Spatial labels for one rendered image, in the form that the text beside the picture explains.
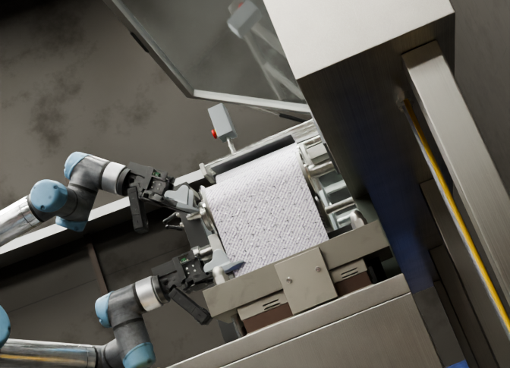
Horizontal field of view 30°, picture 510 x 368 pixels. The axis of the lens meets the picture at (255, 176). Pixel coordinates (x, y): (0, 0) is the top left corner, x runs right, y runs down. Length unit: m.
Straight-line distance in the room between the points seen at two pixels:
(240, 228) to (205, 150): 4.28
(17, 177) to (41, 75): 0.76
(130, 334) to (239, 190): 0.42
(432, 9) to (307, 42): 0.19
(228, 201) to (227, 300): 0.33
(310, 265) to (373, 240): 0.14
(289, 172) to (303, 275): 0.35
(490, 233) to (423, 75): 0.26
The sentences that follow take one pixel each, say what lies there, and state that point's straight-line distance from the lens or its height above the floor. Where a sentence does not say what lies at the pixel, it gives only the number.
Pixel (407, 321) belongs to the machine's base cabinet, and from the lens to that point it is 1.90.
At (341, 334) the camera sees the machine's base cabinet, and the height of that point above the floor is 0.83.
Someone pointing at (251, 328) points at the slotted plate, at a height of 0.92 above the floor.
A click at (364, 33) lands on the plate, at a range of 1.42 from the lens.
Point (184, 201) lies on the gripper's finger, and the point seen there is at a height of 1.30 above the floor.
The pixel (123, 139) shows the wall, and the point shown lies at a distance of 6.63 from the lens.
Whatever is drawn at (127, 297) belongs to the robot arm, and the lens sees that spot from 2.25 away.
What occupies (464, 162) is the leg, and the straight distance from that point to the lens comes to 1.43.
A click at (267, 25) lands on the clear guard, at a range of 2.57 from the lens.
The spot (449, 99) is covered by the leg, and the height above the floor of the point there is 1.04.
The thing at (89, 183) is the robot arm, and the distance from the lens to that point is 2.40.
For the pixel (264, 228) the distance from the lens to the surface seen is 2.22.
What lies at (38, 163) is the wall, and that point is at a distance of 6.74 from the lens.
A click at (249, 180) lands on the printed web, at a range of 2.26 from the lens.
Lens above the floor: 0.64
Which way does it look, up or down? 16 degrees up
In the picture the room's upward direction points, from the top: 21 degrees counter-clockwise
